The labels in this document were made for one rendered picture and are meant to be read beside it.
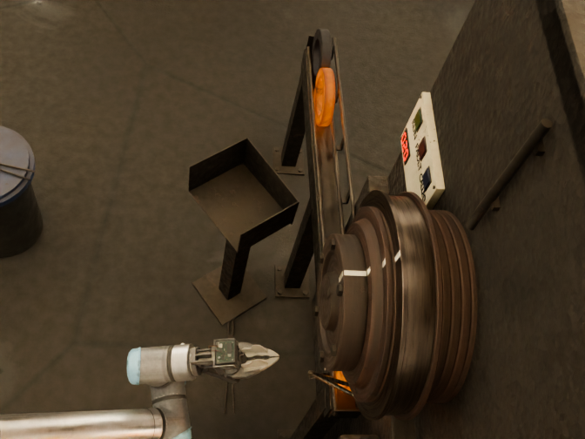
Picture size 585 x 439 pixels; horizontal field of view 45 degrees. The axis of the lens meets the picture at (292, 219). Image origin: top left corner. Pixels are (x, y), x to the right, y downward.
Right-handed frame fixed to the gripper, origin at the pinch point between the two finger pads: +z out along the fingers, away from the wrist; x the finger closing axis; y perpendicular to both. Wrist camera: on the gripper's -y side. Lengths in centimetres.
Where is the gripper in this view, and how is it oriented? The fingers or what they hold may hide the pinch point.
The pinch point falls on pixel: (274, 358)
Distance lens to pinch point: 181.2
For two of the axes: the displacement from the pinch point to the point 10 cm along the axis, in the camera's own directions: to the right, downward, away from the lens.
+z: 9.9, -1.0, -1.3
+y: -1.6, -4.8, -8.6
